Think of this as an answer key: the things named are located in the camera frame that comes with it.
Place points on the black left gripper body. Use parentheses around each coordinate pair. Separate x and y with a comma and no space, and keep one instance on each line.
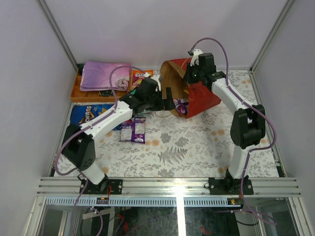
(161,100)

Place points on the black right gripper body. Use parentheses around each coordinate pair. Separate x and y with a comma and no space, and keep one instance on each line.
(194,73)

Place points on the orange lemon candy bag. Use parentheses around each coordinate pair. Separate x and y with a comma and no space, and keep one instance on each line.
(138,76)

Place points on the red paper bag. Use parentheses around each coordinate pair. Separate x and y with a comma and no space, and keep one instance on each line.
(199,97)

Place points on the purple candy bag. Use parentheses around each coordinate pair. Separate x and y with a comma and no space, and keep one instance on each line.
(181,106)
(133,130)

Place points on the blue chips snack bag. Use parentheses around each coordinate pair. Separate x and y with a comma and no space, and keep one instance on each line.
(82,114)

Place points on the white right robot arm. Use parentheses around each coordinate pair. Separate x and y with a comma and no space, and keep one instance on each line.
(247,127)

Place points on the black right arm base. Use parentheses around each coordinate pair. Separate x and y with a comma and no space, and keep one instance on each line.
(229,186)

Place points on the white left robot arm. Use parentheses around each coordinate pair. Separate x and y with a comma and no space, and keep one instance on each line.
(79,140)

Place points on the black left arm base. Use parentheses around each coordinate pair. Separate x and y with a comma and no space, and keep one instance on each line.
(106,187)

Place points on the purple princess cloth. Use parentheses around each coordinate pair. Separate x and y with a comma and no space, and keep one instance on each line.
(95,76)

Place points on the floral table mat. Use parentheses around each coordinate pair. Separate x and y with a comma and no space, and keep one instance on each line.
(199,146)

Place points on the orange wooden tray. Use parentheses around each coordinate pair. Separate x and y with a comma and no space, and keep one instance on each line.
(79,96)

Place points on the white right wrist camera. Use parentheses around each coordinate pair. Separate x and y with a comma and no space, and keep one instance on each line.
(195,53)

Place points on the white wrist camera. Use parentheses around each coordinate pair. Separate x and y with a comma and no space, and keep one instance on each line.
(156,78)
(195,53)

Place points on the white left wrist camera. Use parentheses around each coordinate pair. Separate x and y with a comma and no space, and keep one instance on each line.
(156,78)

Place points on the aluminium front rail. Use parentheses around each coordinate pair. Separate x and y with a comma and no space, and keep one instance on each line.
(153,186)

